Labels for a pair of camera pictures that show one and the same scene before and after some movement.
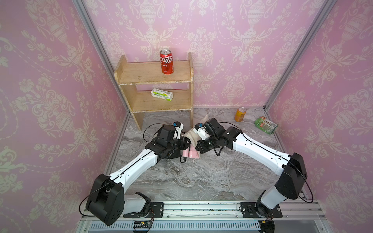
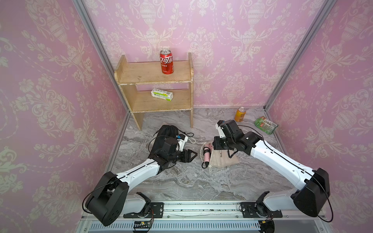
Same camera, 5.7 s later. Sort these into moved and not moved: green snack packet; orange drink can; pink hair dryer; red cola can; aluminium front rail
Moved: pink hair dryer
Not moved: green snack packet; orange drink can; red cola can; aluminium front rail
